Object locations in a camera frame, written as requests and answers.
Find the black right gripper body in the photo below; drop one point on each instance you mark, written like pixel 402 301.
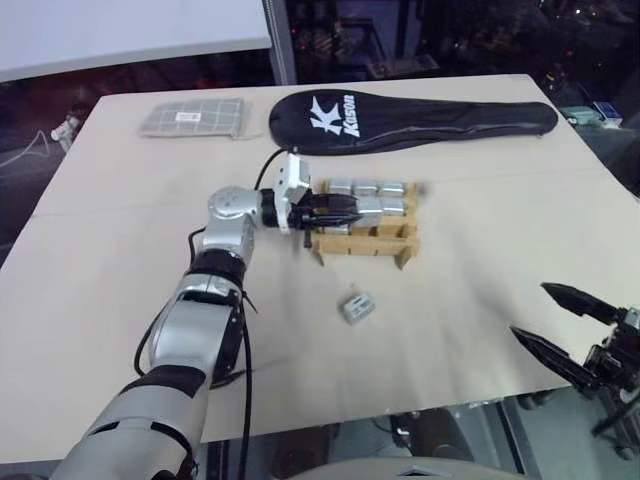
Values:
pixel 612 357

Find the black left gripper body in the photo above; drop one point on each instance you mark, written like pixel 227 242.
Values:
pixel 312 212

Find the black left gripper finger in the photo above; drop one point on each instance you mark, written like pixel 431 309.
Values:
pixel 337 218
pixel 340 201

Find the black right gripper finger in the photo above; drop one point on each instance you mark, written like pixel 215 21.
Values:
pixel 550 357
pixel 580 300

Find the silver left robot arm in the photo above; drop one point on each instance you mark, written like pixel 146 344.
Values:
pixel 180 330

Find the small wooden pallet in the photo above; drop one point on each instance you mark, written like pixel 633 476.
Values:
pixel 372 245

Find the black Kason racket bag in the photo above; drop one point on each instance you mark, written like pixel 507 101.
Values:
pixel 400 122

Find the grey checked folded cloth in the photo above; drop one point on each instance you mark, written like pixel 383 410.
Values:
pixel 195 117

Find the blue and white box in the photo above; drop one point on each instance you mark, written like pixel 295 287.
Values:
pixel 609 112

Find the small white figure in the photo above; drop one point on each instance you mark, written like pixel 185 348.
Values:
pixel 65 129

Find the white board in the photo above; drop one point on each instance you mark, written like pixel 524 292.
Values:
pixel 125 30

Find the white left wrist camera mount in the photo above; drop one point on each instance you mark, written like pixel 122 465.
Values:
pixel 292 175

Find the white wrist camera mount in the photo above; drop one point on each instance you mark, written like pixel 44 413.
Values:
pixel 292 175
pixel 634 318

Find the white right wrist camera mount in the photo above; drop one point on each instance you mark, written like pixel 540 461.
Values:
pixel 634 318

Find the grey metal post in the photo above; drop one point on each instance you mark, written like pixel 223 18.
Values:
pixel 281 40

